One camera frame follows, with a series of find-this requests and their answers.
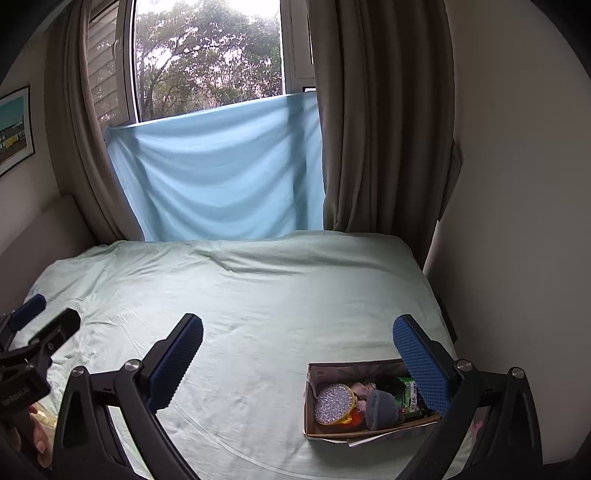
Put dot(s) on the pink printed cardboard box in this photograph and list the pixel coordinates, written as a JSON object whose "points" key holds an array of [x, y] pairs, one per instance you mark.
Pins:
{"points": [[318, 374]]}

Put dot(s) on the beige padded headboard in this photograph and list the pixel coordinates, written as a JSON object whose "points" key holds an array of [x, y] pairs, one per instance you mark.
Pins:
{"points": [[41, 235]]}

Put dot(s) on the beige curtain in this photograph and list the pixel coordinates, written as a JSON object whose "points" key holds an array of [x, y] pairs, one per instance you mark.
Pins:
{"points": [[87, 138], [378, 138]]}

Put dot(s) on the pink fabric scrunchie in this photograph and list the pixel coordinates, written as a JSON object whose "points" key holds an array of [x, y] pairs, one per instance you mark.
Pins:
{"points": [[362, 397]]}

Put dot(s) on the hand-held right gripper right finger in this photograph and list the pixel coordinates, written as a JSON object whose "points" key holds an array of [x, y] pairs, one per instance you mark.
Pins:
{"points": [[422, 364]]}

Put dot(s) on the framed wall poster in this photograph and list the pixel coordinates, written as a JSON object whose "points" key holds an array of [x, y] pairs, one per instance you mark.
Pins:
{"points": [[16, 131]]}

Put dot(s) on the light blue hanging cloth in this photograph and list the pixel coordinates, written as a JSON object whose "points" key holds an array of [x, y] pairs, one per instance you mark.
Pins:
{"points": [[217, 170]]}

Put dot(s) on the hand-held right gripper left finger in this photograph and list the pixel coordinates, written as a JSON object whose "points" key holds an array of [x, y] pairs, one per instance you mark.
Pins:
{"points": [[178, 360]]}

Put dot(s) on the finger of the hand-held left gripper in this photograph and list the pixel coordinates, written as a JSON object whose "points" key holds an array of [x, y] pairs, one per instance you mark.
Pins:
{"points": [[27, 309], [60, 327]]}

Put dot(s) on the grey fuzzy sock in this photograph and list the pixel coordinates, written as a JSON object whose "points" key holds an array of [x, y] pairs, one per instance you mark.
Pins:
{"points": [[383, 410]]}

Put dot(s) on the person's left hand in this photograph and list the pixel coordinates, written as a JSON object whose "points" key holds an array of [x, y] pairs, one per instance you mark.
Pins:
{"points": [[39, 436]]}

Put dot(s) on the black fabric scrunchie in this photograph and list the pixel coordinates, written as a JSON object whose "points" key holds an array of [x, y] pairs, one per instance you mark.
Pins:
{"points": [[387, 383]]}

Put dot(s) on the round glitter lid tin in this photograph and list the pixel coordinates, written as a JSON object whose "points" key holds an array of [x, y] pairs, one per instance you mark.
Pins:
{"points": [[333, 405]]}

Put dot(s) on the window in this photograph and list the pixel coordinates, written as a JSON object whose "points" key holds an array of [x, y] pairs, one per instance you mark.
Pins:
{"points": [[207, 55]]}

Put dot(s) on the green wet wipes pack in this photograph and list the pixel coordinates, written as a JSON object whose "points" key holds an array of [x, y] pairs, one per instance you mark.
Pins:
{"points": [[408, 397]]}

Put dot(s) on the orange spiky ball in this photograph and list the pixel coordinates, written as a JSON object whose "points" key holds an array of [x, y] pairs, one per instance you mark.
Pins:
{"points": [[356, 417]]}

